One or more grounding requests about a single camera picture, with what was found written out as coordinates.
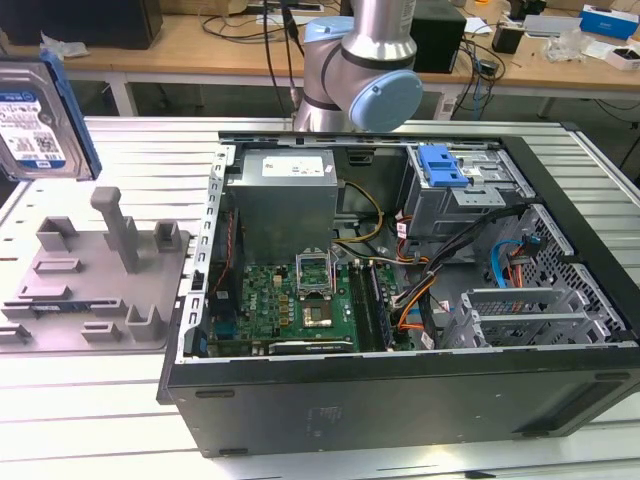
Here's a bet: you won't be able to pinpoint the blue data wire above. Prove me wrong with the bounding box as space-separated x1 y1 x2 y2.
491 233 542 290

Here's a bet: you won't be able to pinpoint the hard disk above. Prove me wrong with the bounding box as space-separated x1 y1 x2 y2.
0 49 104 182

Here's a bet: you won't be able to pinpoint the grey metal disk bay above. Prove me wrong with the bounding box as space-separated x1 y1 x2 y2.
442 287 626 351

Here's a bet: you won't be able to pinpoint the metal socket cover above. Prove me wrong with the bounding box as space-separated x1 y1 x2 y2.
295 248 335 301

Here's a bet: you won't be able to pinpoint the grey power supply unit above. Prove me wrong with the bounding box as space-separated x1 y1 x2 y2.
225 148 342 265

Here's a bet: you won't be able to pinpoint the CPU socket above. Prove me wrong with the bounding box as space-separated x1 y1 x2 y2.
301 298 335 330

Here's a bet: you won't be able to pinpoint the green motherboard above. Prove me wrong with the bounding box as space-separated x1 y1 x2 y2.
207 262 416 357

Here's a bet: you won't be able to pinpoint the RAM stick in slot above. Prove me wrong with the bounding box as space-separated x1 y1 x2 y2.
368 262 394 350

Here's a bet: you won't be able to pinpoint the black graphics card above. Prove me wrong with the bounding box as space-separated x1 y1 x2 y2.
267 339 354 357

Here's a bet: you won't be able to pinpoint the grey optical drive cage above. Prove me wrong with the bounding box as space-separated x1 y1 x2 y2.
403 144 534 241

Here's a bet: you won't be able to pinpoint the blue plastic drive latch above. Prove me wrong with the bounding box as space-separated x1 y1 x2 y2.
418 144 469 189

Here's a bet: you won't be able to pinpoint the black open PC case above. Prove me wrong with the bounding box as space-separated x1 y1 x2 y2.
155 130 640 459

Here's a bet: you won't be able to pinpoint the large black box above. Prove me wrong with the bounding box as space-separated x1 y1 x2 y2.
412 9 469 75

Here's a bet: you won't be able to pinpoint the grey parts rack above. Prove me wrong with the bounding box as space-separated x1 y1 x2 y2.
0 186 195 354

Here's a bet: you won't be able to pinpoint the wooden desk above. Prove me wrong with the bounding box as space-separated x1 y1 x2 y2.
0 12 640 101

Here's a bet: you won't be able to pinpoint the small black box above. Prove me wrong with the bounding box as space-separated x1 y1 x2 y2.
491 24 525 55

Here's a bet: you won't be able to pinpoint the RAM stick with blue label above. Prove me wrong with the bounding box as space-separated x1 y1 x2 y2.
29 301 77 315

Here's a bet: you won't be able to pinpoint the clear plastic bag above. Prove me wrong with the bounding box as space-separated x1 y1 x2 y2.
543 28 602 64

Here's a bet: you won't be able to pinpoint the flat grey box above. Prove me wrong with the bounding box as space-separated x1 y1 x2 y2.
522 13 584 38

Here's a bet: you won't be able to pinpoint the black computer tower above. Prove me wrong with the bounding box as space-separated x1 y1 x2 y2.
0 0 164 51

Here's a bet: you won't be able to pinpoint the white plastic bag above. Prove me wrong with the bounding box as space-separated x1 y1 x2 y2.
39 31 90 62

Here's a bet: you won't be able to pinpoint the white box with black insert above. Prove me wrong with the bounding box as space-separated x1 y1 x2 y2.
603 43 640 72

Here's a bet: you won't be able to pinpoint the blue cardboard box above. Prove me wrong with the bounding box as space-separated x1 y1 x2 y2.
578 4 640 44

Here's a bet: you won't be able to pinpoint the yellow and black wires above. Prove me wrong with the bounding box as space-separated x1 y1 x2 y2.
333 180 385 247

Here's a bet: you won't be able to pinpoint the red fan wire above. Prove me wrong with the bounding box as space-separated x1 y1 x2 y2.
225 208 240 284

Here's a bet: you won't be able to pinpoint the orange motherboard wires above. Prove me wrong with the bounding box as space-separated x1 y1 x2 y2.
396 272 442 335

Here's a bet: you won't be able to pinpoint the black cable bundle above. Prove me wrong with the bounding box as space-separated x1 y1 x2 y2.
392 204 532 307

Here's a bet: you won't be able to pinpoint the orange disk power wire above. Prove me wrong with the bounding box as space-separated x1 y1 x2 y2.
505 252 527 290

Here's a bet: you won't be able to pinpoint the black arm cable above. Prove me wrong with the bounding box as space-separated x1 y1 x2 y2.
262 0 307 121

